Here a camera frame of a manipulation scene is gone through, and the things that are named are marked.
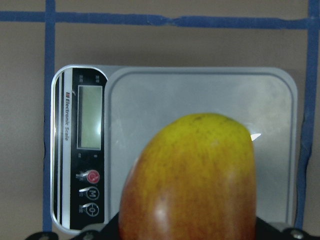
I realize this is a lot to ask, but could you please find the red yellow mango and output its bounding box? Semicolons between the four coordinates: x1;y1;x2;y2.
118;113;256;240

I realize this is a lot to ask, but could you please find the silver digital kitchen scale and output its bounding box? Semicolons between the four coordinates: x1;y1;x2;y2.
50;65;298;235

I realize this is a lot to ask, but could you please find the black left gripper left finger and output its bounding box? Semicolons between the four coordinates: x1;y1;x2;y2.
74;213;120;240

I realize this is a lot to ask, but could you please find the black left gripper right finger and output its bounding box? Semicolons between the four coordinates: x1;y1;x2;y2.
255;217;313;240

